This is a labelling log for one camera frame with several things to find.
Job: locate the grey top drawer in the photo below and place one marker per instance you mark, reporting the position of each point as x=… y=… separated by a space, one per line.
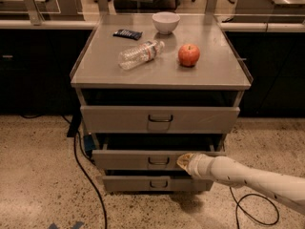
x=159 y=119

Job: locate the clear plastic water bottle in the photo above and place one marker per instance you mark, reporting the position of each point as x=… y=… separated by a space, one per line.
x=143 y=53

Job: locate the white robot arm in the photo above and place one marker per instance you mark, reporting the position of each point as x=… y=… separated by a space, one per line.
x=287 y=190

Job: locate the grey metal drawer cabinet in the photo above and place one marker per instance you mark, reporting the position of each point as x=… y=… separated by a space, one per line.
x=98 y=68

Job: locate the dark blue snack packet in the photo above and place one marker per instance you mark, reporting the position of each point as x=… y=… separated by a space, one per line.
x=134 y=35

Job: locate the long counter with dark cabinets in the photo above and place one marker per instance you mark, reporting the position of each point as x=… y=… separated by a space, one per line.
x=36 y=67

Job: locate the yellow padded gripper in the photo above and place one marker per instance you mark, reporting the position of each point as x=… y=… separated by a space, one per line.
x=198 y=166

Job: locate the blue power box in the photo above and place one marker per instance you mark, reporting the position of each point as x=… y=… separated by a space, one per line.
x=89 y=144

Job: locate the grey bottom drawer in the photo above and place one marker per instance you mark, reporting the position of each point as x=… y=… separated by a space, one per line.
x=153 y=181

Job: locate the grey drawer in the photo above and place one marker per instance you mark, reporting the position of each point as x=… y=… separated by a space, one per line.
x=145 y=158
x=159 y=119
x=153 y=181

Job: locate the red apple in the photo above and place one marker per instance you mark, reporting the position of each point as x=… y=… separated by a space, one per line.
x=188 y=55

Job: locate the white ceramic bowl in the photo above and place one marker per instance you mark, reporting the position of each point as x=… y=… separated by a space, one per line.
x=165 y=22

